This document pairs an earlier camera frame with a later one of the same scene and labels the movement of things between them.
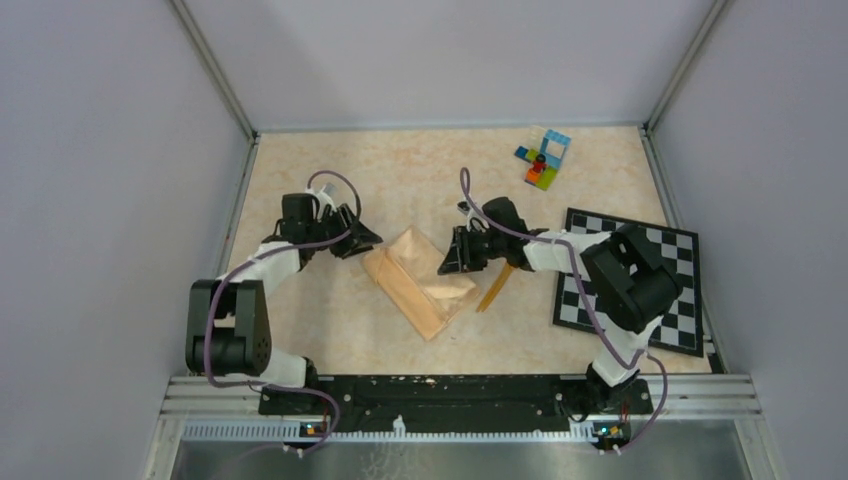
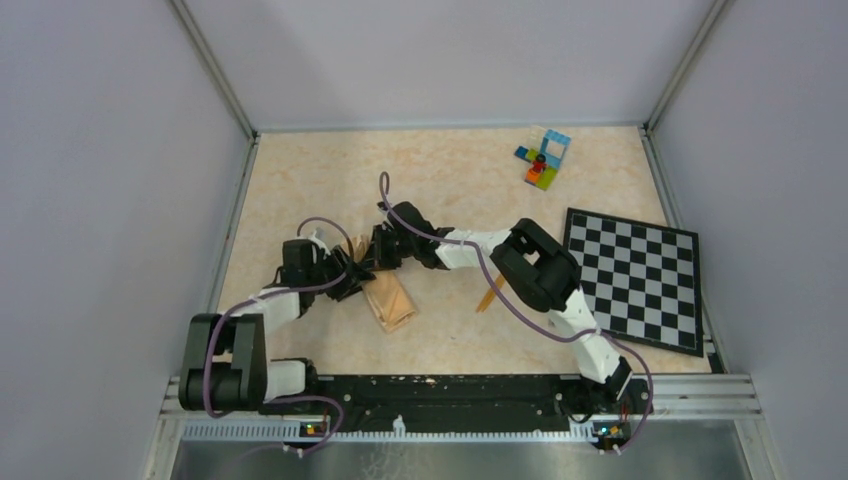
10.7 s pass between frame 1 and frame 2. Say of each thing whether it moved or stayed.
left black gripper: moved
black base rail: stayed
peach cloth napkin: moved
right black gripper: moved
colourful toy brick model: stayed
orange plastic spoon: stayed
